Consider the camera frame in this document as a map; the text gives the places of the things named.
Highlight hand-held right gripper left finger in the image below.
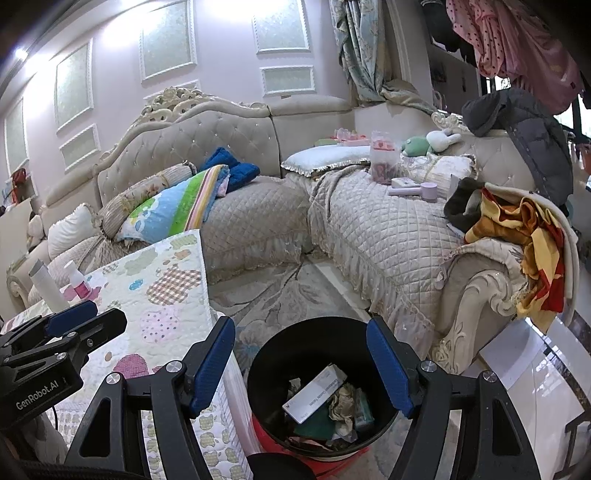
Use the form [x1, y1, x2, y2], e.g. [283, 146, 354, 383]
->
[65, 316, 237, 480]

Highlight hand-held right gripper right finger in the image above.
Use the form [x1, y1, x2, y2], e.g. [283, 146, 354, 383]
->
[366, 316, 543, 480]

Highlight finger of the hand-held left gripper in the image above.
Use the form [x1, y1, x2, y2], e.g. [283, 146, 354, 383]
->
[0, 300, 100, 352]
[9, 308, 127, 367]

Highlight yellow paper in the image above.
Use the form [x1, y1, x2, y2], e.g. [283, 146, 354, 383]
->
[329, 385, 356, 437]

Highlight black trash bin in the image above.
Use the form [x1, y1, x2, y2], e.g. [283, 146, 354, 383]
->
[247, 316, 400, 460]

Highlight white medicine box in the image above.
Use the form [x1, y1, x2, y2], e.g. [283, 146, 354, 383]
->
[283, 364, 348, 425]

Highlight green biscuit packet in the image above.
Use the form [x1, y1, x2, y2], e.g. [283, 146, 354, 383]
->
[293, 418, 335, 442]

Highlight small white pink-label bottle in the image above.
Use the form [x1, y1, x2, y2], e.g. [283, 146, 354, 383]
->
[64, 261, 96, 301]

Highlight white thermos bottle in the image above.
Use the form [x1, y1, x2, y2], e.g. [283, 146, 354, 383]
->
[28, 259, 70, 313]

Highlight quilted patchwork tablecloth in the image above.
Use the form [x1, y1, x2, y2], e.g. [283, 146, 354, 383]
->
[0, 230, 254, 480]

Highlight white pillow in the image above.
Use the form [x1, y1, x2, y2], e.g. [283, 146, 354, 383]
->
[47, 203, 100, 260]

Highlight white plush toy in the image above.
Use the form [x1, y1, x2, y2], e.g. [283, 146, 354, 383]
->
[25, 215, 45, 252]

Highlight floral rug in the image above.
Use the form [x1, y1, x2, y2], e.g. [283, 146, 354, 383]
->
[208, 258, 370, 356]

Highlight white partition counter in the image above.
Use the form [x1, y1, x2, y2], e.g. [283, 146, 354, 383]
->
[0, 198, 33, 250]

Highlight beige tufted sofa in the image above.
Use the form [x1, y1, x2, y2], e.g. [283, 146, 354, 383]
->
[7, 85, 578, 374]

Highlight floral bolster pillow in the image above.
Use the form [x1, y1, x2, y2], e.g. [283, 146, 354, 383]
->
[97, 164, 199, 232]

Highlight colourful striped pillow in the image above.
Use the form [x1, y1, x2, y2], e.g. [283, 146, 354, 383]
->
[115, 165, 230, 244]

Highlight dark cloth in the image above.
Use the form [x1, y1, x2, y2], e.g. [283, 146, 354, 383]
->
[443, 178, 485, 232]

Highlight purple hairbrush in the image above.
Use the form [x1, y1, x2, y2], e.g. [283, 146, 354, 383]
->
[388, 178, 451, 202]

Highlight yellow red blanket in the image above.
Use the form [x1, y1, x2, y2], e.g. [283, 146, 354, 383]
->
[464, 187, 566, 333]

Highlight blue knitted cloth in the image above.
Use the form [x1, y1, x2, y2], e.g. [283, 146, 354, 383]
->
[203, 148, 260, 191]

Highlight clear bag of pink sweets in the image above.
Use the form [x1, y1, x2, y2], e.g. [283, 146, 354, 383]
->
[369, 130, 400, 185]

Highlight white frilled cushion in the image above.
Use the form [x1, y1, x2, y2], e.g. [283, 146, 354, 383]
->
[281, 145, 384, 178]

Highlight green plush toy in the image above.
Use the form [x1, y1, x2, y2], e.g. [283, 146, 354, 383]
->
[401, 135, 433, 157]

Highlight white rabbit plush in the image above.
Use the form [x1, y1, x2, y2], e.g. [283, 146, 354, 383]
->
[426, 129, 462, 153]

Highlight grey puffer jacket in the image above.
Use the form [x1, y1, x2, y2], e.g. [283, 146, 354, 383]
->
[462, 88, 575, 217]

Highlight floral curtain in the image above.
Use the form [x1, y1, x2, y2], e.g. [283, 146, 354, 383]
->
[330, 0, 435, 112]

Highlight hanging pink clothes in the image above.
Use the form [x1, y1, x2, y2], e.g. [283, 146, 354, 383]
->
[445, 0, 585, 116]

